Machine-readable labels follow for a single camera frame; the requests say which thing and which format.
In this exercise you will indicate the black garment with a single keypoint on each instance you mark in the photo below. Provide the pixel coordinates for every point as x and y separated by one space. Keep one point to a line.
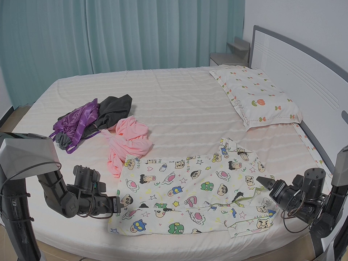
114 107

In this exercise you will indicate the purple garment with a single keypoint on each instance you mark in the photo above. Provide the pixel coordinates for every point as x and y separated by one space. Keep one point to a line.
81 118

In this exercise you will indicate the white printed pyjama top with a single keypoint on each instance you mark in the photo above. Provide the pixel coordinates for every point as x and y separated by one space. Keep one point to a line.
190 194

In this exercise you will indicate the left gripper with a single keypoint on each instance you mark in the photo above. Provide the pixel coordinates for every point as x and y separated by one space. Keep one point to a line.
107 205

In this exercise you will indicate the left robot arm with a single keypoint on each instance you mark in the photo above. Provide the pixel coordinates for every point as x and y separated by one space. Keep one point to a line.
54 194

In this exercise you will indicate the white printed pillow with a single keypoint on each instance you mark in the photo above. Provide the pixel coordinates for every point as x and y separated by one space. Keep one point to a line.
255 96

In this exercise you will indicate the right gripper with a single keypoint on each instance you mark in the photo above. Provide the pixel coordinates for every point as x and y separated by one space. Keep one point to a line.
284 196

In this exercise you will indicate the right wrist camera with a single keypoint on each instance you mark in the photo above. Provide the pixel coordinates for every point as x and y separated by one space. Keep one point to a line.
298 180

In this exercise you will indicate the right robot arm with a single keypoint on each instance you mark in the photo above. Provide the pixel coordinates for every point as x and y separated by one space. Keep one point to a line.
315 183

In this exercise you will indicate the grey bedside table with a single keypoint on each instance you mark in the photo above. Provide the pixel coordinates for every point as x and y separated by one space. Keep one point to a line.
228 57

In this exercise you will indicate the bed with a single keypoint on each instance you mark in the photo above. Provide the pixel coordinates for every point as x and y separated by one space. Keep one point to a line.
176 96

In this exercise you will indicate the pink garment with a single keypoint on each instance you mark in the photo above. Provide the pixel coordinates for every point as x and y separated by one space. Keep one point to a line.
127 143

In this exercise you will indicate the blue-green curtain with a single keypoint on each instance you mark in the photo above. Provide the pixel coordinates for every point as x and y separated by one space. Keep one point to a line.
122 23

